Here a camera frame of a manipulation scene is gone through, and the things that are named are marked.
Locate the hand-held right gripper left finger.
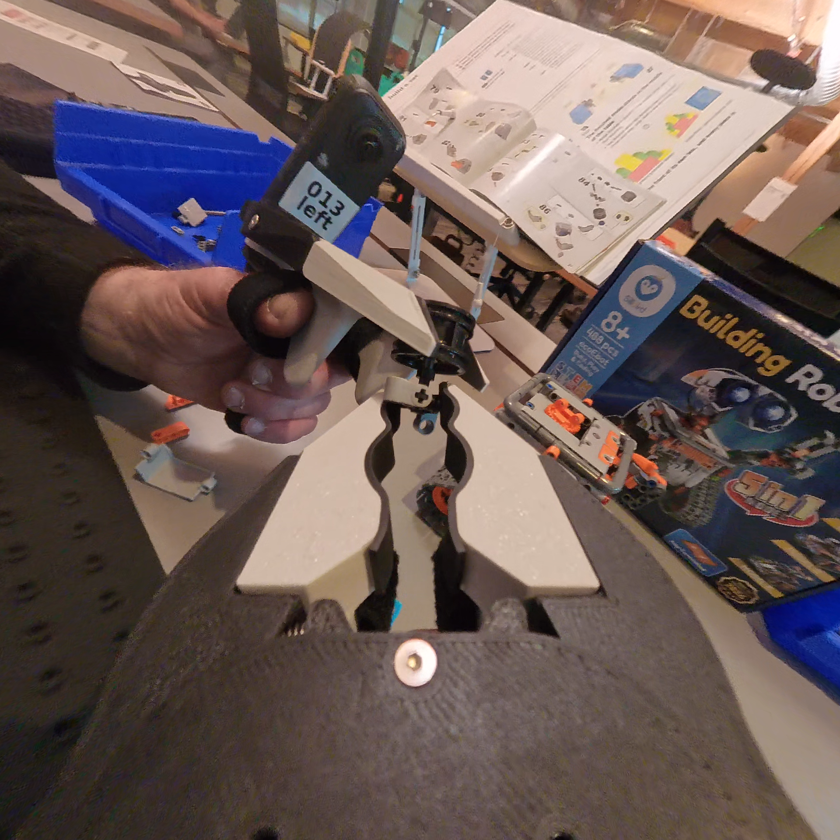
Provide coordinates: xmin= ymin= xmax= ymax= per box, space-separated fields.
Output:
xmin=237 ymin=394 xmax=395 ymax=602

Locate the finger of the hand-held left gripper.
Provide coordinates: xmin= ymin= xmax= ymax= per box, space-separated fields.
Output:
xmin=283 ymin=241 xmax=437 ymax=384
xmin=335 ymin=315 xmax=408 ymax=375

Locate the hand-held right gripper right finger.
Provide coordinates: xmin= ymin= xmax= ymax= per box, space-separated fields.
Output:
xmin=440 ymin=384 xmax=602 ymax=605

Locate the small black wheel assembly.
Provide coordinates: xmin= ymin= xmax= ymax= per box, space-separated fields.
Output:
xmin=418 ymin=302 xmax=489 ymax=388

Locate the person's left hand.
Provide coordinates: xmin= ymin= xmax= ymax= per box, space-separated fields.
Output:
xmin=82 ymin=263 xmax=355 ymax=443

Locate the grey orange tracked toy robot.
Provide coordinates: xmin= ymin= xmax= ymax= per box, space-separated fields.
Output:
xmin=418 ymin=372 xmax=683 ymax=526

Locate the grey flat hinged panel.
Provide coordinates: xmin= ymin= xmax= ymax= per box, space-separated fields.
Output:
xmin=132 ymin=443 xmax=217 ymax=502

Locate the printed paper sheet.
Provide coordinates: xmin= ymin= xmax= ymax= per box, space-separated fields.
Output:
xmin=119 ymin=66 xmax=224 ymax=112

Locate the blue plastic bin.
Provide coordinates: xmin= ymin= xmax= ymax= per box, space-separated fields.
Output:
xmin=749 ymin=584 xmax=840 ymax=703
xmin=53 ymin=99 xmax=382 ymax=270

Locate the blue cardboard box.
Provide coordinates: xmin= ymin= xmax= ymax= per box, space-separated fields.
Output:
xmin=541 ymin=237 xmax=840 ymax=611

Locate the open instruction booklet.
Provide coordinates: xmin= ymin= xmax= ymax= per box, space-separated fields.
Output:
xmin=381 ymin=0 xmax=795 ymax=279

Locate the black perforated board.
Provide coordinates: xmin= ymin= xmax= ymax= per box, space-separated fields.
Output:
xmin=0 ymin=355 xmax=165 ymax=815

